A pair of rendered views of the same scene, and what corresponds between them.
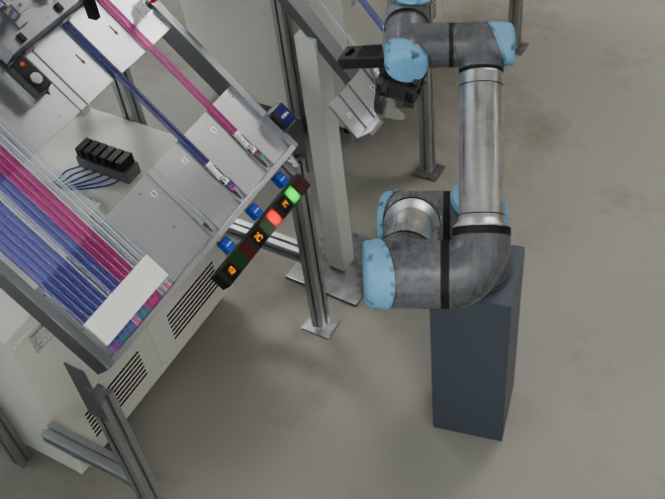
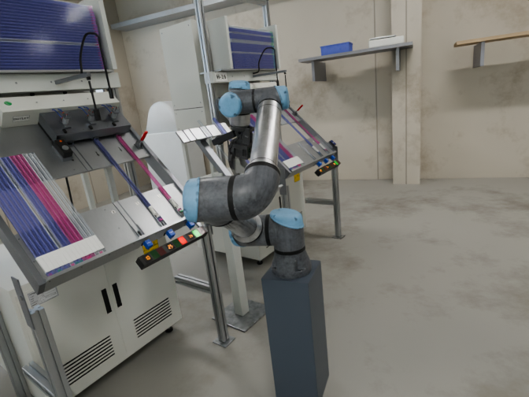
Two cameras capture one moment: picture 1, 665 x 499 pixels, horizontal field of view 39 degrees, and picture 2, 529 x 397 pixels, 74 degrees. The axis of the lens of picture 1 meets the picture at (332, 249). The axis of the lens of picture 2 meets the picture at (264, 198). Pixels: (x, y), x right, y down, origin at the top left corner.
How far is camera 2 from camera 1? 1.00 m
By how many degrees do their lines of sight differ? 31
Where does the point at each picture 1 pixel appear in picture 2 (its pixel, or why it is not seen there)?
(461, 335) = (282, 312)
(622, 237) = (393, 303)
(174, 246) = (115, 236)
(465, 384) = (290, 356)
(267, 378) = (185, 366)
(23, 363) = (19, 311)
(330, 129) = not seen: hidden behind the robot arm
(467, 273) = (245, 184)
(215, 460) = not seen: outside the picture
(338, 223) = (238, 283)
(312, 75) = not seen: hidden behind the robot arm
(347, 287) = (242, 323)
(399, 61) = (224, 100)
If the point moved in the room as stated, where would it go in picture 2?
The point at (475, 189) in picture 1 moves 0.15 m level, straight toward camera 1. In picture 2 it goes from (257, 148) to (242, 158)
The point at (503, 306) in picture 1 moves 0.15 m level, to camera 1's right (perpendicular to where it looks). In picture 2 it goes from (303, 283) to (346, 279)
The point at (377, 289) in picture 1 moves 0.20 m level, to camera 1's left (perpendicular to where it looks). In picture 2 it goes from (187, 198) to (108, 206)
